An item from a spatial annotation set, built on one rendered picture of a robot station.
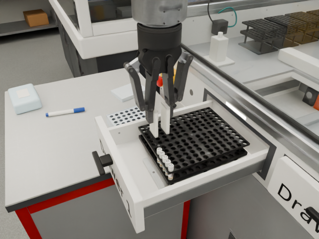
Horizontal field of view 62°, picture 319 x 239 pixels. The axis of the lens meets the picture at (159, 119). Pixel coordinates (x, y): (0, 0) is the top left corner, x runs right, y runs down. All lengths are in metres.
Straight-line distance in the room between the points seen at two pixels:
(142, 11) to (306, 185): 0.44
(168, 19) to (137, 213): 0.35
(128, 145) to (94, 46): 0.71
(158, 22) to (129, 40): 0.96
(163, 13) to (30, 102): 0.76
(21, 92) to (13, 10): 3.60
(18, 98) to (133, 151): 0.55
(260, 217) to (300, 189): 0.22
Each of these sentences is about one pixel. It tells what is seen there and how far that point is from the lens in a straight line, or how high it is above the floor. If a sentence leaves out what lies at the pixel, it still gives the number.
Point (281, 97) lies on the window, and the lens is 0.62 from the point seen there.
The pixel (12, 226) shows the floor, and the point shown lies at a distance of 1.75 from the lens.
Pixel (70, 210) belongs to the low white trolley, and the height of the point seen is 0.64.
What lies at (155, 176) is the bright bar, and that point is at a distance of 0.64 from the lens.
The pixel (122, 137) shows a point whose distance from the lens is 0.73.
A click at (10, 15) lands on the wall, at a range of 4.72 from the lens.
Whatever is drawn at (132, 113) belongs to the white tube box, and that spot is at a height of 0.79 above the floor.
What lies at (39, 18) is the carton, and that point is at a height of 0.25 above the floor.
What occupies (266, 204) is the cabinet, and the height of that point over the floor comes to 0.76.
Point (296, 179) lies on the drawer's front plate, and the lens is 0.61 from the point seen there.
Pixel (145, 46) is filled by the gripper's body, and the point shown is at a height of 1.17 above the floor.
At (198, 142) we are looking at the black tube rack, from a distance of 0.65.
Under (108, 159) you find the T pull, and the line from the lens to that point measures 0.60.
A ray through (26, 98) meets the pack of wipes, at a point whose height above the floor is 0.80.
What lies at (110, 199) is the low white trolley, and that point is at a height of 0.62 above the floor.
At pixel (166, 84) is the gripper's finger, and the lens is 0.51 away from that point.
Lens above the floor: 1.33
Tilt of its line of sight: 37 degrees down
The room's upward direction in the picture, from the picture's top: straight up
